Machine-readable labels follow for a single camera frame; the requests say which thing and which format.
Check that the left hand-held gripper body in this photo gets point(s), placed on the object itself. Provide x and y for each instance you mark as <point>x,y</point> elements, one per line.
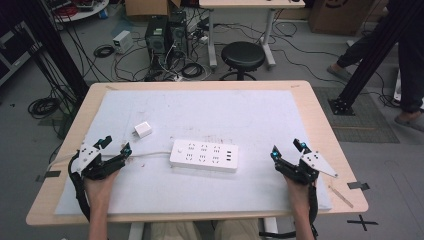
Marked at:
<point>87,159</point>

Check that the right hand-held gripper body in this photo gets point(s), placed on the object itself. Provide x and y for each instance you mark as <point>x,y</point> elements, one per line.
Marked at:
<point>308,166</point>

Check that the white charger adapter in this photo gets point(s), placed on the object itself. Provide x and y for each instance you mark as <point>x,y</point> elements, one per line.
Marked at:
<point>143,129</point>

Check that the white power strip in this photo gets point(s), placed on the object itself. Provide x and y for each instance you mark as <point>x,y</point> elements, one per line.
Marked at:
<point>203,156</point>

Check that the person's right hand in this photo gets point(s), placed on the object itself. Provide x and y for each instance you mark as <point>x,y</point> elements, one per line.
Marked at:
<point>296,195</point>

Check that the person's left hand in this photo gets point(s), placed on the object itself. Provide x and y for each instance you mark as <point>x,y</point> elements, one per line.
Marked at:
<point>99,188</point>

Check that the black tape piece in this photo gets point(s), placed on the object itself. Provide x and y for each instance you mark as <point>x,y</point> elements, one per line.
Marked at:
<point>358,185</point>
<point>52,174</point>

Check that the thin wooden stick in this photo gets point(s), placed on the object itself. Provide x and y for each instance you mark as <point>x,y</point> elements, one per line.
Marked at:
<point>340,196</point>

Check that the dark floor mat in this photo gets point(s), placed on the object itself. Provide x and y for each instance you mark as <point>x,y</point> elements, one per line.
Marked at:
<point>363,120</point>

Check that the white table leg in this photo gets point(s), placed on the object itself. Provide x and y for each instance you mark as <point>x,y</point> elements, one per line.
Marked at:
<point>270,226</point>
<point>136,231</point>

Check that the black tape cross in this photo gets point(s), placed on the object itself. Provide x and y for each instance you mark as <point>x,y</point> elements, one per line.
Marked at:
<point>362,222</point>

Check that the person's right leg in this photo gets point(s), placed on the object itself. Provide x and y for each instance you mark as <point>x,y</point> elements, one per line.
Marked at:
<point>237,230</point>

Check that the person's leg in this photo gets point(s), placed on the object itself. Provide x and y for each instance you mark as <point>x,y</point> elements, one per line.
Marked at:
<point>411,73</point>
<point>363,50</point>
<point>171,231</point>
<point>237,230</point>

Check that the person's left leg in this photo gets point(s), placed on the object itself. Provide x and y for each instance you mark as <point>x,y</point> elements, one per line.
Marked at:
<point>171,231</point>

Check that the white box device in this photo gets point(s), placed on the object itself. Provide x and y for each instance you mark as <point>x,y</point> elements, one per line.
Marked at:
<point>122,41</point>

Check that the black round stool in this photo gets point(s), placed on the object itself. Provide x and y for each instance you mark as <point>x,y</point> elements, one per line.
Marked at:
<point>242,56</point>

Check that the black computer tower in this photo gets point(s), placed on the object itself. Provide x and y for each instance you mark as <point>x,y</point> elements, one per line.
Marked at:
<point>156,41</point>
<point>178,33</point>

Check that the grey shelf unit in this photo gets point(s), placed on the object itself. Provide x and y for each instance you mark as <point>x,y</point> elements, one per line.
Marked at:
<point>13,53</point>

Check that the round white table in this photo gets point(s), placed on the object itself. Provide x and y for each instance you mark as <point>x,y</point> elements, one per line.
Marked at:
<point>83,13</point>

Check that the large cardboard box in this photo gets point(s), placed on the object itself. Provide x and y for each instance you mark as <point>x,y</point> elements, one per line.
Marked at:
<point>336,16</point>

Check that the white-legged wooden desk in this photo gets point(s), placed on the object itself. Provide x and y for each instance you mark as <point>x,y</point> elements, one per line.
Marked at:
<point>250,3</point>

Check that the black metal frame strut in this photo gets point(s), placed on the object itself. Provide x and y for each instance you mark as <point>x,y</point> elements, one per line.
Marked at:
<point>56,46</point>
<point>373,63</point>

